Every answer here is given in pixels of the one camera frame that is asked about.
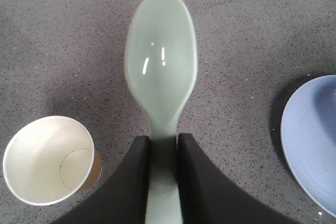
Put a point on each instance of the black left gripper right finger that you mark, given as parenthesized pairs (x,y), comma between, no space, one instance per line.
(208,196)

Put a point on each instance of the pale green plastic spoon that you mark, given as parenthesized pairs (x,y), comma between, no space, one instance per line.
(160,67)

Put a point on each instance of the blue plastic plate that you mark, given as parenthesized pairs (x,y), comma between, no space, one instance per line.
(308,139)

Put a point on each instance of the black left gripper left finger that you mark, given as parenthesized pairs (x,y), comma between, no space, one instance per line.
(122,198)

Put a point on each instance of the brown paper cup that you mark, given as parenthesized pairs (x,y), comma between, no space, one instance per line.
(50,159)

